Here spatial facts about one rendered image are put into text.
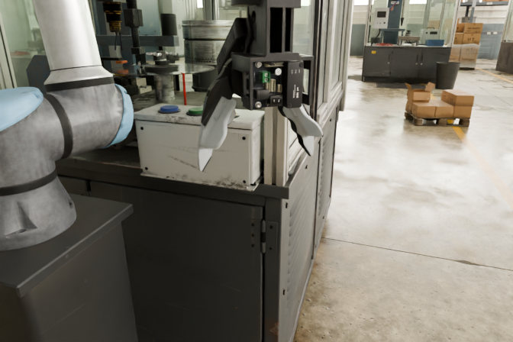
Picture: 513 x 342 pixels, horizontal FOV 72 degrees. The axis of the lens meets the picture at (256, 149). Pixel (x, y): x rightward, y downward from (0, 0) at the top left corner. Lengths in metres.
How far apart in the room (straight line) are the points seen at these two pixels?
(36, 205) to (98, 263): 0.15
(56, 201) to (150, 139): 0.24
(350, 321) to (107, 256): 1.06
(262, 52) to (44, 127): 0.40
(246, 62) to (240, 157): 0.39
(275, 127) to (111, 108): 0.32
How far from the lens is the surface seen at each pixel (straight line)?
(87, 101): 0.68
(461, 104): 4.60
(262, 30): 0.36
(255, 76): 0.37
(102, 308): 0.78
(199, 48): 1.83
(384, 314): 1.62
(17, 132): 0.63
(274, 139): 0.75
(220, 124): 0.40
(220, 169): 0.76
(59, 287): 0.68
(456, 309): 1.76
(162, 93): 1.19
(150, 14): 2.00
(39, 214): 0.67
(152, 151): 0.83
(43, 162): 0.66
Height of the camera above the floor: 1.08
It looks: 19 degrees down
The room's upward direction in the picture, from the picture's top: straight up
